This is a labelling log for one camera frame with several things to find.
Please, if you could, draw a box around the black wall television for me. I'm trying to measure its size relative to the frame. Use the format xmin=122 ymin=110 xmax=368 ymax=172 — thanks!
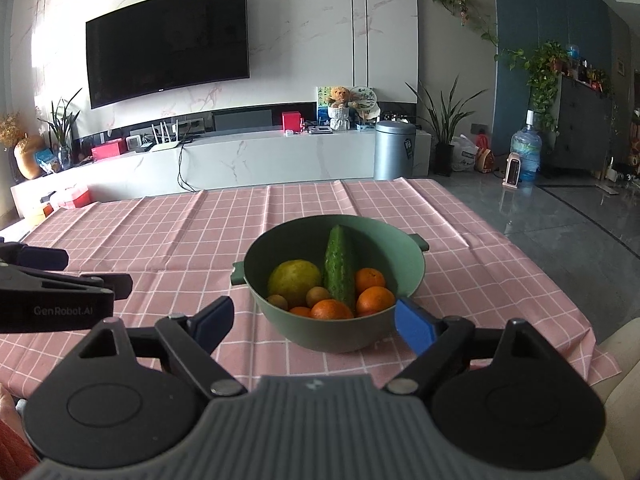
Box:
xmin=86 ymin=0 xmax=250 ymax=108

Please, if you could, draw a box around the orange ceramic vase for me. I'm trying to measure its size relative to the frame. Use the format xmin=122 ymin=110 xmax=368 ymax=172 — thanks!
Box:
xmin=14 ymin=136 xmax=46 ymax=180

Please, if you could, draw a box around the green cucumber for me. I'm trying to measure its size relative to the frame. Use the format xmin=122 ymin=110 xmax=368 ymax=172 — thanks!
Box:
xmin=324 ymin=224 xmax=356 ymax=310

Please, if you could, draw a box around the pink tissue box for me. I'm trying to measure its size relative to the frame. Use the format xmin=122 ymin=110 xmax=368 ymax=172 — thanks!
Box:
xmin=50 ymin=186 xmax=93 ymax=209

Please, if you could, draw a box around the white marble tv console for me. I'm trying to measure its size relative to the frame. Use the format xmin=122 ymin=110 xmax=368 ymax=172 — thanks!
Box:
xmin=8 ymin=127 xmax=432 ymax=221

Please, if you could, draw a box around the yellow-green pear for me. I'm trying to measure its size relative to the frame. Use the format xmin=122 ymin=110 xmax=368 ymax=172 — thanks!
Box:
xmin=267 ymin=259 xmax=322 ymax=308

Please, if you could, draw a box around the white plastic bag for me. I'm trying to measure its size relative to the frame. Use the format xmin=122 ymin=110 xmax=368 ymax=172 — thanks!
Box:
xmin=451 ymin=134 xmax=478 ymax=172

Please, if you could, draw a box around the orange tangerine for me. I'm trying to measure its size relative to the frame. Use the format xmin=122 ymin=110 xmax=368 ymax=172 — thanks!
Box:
xmin=356 ymin=286 xmax=396 ymax=316
xmin=355 ymin=268 xmax=386 ymax=295
xmin=290 ymin=307 xmax=310 ymax=318
xmin=309 ymin=299 xmax=354 ymax=321

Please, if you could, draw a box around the potted long-leaf plant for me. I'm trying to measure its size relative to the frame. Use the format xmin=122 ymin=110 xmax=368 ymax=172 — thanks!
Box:
xmin=405 ymin=76 xmax=487 ymax=177

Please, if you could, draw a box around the dark grey cabinet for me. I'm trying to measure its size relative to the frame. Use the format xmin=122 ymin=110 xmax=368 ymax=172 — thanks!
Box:
xmin=549 ymin=76 xmax=612 ymax=171

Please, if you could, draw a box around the teddy bear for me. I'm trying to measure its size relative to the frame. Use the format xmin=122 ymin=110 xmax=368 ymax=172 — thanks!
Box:
xmin=328 ymin=86 xmax=356 ymax=131

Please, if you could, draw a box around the red box on console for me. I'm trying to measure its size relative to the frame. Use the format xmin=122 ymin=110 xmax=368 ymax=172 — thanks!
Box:
xmin=281 ymin=110 xmax=304 ymax=134

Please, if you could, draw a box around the grey metal trash bin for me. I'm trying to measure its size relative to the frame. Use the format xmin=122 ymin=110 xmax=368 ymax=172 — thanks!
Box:
xmin=373 ymin=120 xmax=416 ymax=180

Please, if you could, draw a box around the green colander bowl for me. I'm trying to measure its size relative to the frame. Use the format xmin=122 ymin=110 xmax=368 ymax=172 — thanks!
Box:
xmin=230 ymin=214 xmax=430 ymax=353

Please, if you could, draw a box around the decorative round fan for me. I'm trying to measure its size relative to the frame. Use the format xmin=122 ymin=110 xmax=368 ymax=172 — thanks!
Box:
xmin=349 ymin=87 xmax=381 ymax=122

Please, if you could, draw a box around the hanging ivy plant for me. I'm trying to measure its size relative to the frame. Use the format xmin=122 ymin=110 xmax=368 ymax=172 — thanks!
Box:
xmin=499 ymin=40 xmax=568 ymax=132

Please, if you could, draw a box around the white wifi router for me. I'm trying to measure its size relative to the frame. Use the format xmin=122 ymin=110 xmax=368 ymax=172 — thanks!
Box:
xmin=151 ymin=120 xmax=181 ymax=152

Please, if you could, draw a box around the blue water jug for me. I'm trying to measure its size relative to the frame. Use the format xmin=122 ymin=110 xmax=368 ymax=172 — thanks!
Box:
xmin=511 ymin=110 xmax=542 ymax=181

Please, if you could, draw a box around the black power cable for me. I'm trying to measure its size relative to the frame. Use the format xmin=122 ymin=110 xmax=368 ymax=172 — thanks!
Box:
xmin=178 ymin=138 xmax=199 ymax=194

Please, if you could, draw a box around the small plant in glass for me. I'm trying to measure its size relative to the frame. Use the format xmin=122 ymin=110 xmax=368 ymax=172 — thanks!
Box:
xmin=40 ymin=89 xmax=81 ymax=170

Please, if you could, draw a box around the brown longan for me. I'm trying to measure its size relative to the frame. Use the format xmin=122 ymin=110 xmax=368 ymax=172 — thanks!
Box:
xmin=267 ymin=294 xmax=288 ymax=311
xmin=306 ymin=286 xmax=332 ymax=309

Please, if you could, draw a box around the pink box on console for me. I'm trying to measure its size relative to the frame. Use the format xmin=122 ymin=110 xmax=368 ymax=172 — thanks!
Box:
xmin=91 ymin=139 xmax=128 ymax=162

